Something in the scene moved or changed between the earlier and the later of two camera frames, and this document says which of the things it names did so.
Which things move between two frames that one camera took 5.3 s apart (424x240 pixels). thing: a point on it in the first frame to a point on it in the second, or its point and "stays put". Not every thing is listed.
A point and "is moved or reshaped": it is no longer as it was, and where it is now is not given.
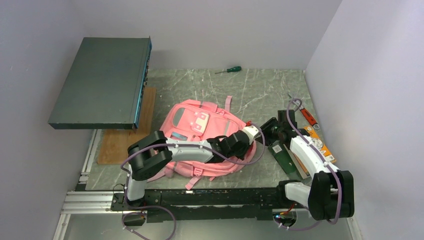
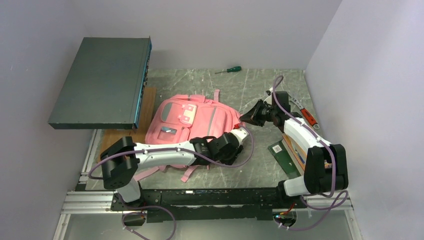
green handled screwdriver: (230, 69) stays put
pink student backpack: (200, 120) is moved or reshaped
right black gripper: (265, 128) to (252, 117)
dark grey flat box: (105, 86) stays put
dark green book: (285, 161) stays put
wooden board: (114, 143) stays put
